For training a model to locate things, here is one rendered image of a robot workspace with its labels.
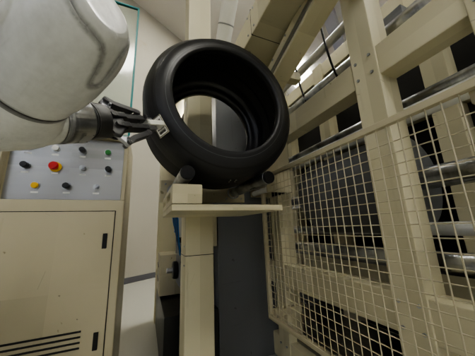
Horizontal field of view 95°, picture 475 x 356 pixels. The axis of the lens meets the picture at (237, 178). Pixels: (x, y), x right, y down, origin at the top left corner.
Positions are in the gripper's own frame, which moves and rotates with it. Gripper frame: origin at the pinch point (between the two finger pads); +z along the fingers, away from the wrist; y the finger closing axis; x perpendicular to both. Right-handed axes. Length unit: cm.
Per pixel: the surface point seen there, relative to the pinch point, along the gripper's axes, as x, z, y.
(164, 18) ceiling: -98, 365, -330
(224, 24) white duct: 20, 118, -81
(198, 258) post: -30, 24, 47
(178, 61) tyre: 11.3, 13.3, -17.1
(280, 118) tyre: 28.4, 32.2, 13.5
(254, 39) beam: 34, 62, -30
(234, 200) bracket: -10, 43, 34
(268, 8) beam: 45, 51, -31
